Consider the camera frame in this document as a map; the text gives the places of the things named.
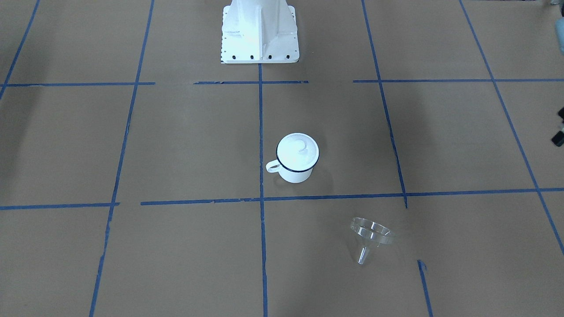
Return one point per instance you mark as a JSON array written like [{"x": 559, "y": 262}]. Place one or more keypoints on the white mug lid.
[{"x": 297, "y": 152}]

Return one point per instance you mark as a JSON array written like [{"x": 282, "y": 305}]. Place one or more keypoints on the clear plastic funnel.
[{"x": 369, "y": 235}]

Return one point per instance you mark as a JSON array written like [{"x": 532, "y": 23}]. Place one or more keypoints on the white enamel mug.
[{"x": 288, "y": 175}]

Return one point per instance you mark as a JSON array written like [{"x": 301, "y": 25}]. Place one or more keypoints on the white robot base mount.
[{"x": 259, "y": 31}]

